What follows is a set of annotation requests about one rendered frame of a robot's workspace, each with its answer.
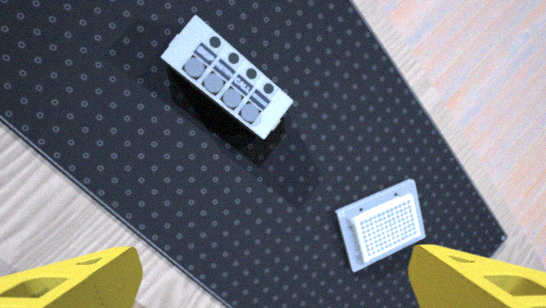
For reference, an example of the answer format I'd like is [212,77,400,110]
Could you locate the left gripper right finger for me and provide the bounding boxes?
[408,245,546,308]

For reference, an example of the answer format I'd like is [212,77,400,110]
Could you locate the white control panel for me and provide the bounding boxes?
[161,15,293,139]

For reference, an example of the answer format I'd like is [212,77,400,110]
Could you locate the black grid mat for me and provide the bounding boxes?
[0,0,508,308]

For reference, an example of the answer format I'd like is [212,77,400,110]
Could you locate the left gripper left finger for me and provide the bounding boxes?
[0,247,143,308]

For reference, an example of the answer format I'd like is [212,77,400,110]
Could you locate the white well plate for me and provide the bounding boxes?
[349,193,421,262]

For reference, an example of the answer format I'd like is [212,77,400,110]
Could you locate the light grey square plate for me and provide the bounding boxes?
[335,179,425,272]

